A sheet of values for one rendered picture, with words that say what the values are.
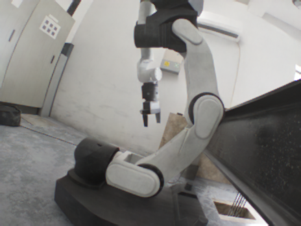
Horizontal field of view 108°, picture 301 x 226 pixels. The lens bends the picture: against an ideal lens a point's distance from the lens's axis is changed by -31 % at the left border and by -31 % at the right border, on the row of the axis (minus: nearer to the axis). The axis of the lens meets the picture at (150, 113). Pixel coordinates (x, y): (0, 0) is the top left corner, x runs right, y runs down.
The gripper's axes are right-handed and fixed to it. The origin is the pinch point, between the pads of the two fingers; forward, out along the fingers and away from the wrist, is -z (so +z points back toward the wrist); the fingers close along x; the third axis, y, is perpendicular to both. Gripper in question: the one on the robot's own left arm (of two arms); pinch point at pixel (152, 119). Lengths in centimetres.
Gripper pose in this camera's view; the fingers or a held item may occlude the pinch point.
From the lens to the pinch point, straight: 84.6
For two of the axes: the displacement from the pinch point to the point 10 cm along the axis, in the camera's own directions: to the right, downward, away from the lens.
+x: 6.2, -1.2, 7.8
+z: -0.8, -9.9, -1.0
